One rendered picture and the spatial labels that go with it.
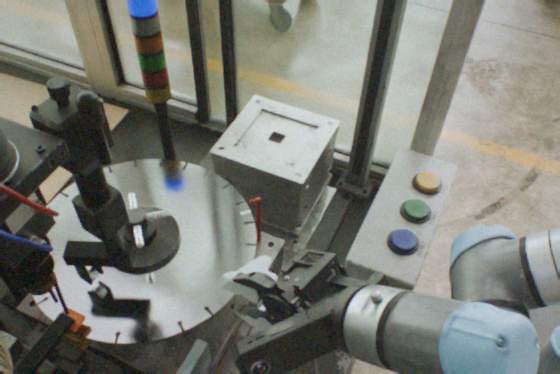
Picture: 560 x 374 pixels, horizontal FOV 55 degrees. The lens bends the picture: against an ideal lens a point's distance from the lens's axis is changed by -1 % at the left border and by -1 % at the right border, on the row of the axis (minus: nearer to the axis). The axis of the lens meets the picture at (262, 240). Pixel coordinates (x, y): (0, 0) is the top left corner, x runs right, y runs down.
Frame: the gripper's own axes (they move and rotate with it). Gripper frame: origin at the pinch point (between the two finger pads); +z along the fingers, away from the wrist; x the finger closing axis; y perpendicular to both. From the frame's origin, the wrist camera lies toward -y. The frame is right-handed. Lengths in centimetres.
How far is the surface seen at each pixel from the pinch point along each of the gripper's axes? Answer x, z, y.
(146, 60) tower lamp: 26.4, 27.8, 20.8
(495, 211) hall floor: -84, 50, 137
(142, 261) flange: 5.4, 13.7, -2.4
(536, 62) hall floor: -68, 74, 241
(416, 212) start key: -10.9, -2.0, 34.8
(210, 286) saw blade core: -0.5, 6.5, 1.3
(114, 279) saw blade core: 5.3, 15.3, -6.5
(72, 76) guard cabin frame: 27, 79, 29
